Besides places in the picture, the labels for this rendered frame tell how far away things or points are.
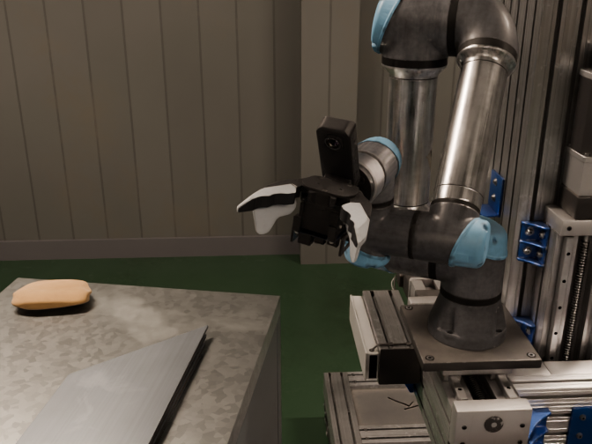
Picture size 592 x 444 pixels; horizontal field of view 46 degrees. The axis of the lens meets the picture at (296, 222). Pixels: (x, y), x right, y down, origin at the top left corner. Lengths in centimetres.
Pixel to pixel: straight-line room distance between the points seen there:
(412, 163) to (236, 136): 277
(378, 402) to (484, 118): 166
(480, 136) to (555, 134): 39
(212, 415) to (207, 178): 300
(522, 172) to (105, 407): 91
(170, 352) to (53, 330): 28
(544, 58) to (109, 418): 100
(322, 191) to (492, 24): 46
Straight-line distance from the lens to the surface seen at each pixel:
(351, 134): 86
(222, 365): 128
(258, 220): 86
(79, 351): 137
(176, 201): 414
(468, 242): 103
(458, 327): 136
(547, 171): 150
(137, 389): 120
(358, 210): 84
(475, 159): 109
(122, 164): 411
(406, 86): 125
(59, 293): 151
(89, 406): 118
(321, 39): 374
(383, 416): 256
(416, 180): 130
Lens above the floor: 175
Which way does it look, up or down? 22 degrees down
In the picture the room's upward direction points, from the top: straight up
